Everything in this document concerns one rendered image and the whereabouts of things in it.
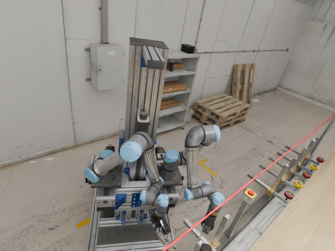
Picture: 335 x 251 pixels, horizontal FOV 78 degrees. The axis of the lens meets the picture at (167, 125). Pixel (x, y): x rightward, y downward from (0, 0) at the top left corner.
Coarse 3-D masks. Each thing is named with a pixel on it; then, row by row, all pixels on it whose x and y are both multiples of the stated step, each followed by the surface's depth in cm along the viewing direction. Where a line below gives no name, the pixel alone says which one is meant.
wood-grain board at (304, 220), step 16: (320, 176) 230; (304, 192) 204; (320, 192) 208; (288, 208) 184; (304, 208) 187; (320, 208) 190; (272, 224) 167; (288, 224) 169; (304, 224) 172; (320, 224) 174; (272, 240) 155; (288, 240) 157; (304, 240) 159; (320, 240) 161
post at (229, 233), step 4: (244, 204) 153; (240, 208) 156; (244, 208) 154; (240, 212) 157; (236, 216) 161; (240, 216) 158; (236, 220) 162; (232, 224) 166; (236, 224) 164; (232, 228) 167; (228, 232) 172; (232, 232) 170; (228, 236) 172
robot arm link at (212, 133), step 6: (204, 126) 135; (210, 126) 136; (216, 126) 137; (204, 132) 132; (210, 132) 133; (216, 132) 135; (204, 138) 132; (210, 138) 134; (216, 138) 136; (204, 144) 141; (198, 150) 152; (186, 162) 168
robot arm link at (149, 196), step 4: (148, 188) 143; (152, 188) 142; (156, 188) 143; (144, 192) 138; (148, 192) 138; (152, 192) 139; (156, 192) 141; (140, 196) 137; (144, 196) 136; (148, 196) 136; (152, 196) 136; (156, 196) 136; (144, 200) 136; (148, 200) 135; (152, 200) 135; (152, 204) 135
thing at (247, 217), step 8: (264, 200) 214; (256, 208) 204; (248, 216) 194; (240, 224) 186; (248, 224) 195; (224, 232) 177; (240, 232) 186; (224, 240) 170; (232, 240) 177; (216, 248) 164; (224, 248) 169
